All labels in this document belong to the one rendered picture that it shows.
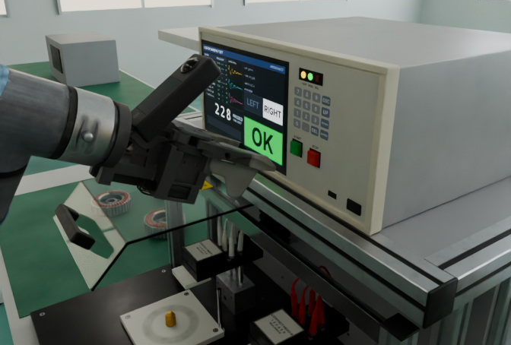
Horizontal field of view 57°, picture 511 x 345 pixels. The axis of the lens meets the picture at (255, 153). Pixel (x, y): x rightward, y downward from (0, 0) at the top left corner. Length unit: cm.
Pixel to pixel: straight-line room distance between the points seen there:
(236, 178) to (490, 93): 36
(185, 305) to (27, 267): 44
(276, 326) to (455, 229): 29
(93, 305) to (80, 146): 62
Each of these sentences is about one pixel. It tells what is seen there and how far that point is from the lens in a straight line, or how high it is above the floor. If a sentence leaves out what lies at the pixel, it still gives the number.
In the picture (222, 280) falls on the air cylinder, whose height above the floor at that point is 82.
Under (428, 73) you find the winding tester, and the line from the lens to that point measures 57.
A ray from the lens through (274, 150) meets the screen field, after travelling 70.
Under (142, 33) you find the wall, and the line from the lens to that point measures 554.
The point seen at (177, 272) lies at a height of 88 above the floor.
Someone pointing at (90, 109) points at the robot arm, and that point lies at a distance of 48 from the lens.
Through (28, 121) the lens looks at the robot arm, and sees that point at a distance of 46.
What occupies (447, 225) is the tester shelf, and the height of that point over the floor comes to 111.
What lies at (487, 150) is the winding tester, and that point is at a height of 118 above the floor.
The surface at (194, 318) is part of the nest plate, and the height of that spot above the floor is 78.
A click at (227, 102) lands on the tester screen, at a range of 80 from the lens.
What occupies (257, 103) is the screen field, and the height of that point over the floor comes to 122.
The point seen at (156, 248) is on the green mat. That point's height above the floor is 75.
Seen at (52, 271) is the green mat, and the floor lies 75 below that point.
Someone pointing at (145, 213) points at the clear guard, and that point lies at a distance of 74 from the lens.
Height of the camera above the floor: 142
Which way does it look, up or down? 22 degrees down
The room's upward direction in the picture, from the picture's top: straight up
